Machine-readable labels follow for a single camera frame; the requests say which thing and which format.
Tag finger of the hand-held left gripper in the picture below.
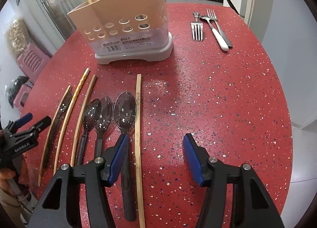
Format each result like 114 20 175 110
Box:
14 116 52 142
11 113 33 130

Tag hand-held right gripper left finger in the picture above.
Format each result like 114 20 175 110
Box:
27 134 130 228

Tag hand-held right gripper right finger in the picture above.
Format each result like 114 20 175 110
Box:
183 133 285 228

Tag plain wooden chopstick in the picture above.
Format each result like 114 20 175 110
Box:
134 74 146 228
71 75 97 167
38 85 72 187

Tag brown printed wooden chopstick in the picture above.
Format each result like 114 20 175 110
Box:
53 68 90 175

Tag dark plastic fork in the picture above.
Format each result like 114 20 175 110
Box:
43 89 73 169

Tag large dark transparent plastic spoon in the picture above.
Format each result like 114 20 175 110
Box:
113 91 137 221

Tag beige plastic utensil holder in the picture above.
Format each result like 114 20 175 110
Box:
67 0 174 66

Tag person's left hand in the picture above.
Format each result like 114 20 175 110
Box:
0 169 16 190

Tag pink plastic stool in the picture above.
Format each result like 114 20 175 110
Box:
12 84 32 112
17 47 51 82

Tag black plastic bag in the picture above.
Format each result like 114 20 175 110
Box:
4 76 29 108

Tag clear bag of nuts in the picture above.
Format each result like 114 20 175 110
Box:
6 18 31 56

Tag plain steel fork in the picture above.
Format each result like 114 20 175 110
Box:
206 8 233 47

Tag white handled steel spoon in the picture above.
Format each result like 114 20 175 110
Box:
199 16 229 51

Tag steel fork with ornate handle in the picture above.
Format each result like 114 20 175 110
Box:
191 12 204 42

